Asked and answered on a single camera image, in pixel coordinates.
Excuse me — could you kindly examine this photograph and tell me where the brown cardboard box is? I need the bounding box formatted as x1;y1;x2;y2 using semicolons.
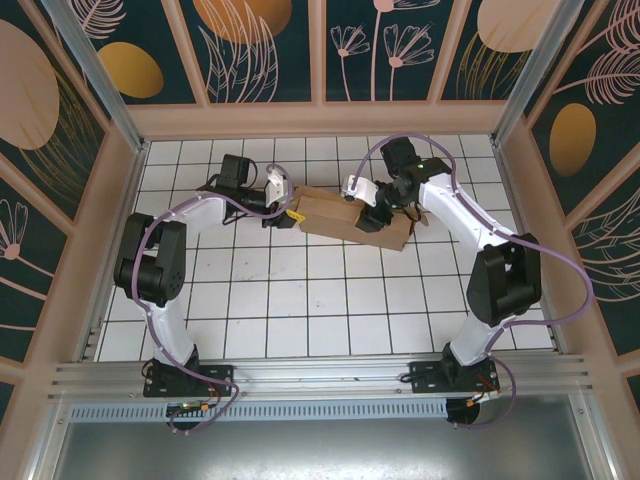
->
291;185;432;253

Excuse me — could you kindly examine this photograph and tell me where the grey metal sheet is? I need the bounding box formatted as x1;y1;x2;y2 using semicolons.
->
27;392;619;480

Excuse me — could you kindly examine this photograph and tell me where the aluminium profile rail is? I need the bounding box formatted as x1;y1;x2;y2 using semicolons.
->
47;353;594;401

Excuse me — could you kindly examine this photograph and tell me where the aluminium corner post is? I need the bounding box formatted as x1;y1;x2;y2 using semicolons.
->
491;0;587;147
42;0;149;154

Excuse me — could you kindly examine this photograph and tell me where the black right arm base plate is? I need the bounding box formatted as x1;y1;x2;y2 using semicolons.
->
408;360;501;396

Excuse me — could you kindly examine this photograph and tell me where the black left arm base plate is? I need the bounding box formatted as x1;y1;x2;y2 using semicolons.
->
143;363;235;399

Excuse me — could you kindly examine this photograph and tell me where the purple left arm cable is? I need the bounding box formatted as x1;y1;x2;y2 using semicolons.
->
139;163;296;435

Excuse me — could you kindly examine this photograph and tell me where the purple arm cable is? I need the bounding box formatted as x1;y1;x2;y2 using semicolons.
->
139;163;296;435
349;133;596;431

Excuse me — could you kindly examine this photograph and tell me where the grey slotted cable duct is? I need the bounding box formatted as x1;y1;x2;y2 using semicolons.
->
69;397;450;422

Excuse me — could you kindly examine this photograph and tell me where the right power wire yellow connector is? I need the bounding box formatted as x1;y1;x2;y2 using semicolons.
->
464;384;502;407

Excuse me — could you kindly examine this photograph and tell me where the power wire yellow connector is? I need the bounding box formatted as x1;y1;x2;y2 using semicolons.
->
464;384;502;407
167;394;229;416

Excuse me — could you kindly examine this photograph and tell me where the left power wire yellow connector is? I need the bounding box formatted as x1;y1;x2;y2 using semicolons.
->
167;394;229;416

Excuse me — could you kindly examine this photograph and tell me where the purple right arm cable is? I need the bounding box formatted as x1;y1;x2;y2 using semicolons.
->
349;133;596;431

